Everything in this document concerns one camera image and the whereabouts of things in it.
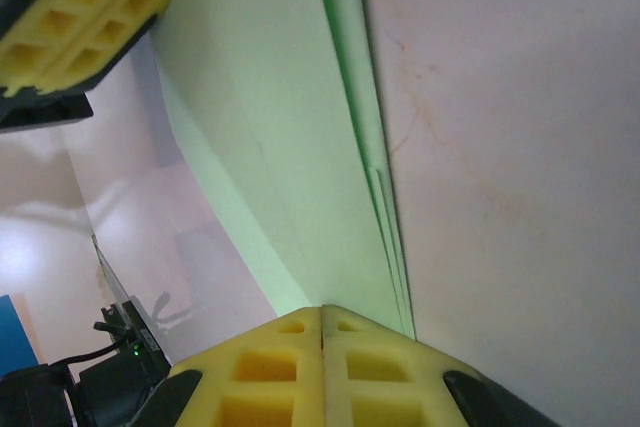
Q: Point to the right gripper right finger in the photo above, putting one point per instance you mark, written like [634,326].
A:
[390,382]

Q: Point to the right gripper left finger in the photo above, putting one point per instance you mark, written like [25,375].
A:
[260,372]

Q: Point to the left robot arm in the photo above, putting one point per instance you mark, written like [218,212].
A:
[45,392]

